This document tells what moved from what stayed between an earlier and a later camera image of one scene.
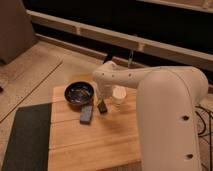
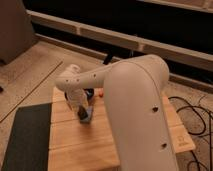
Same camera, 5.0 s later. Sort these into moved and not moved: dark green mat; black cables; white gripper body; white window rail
Moved: white gripper body
Not moved: black cables; white window rail; dark green mat
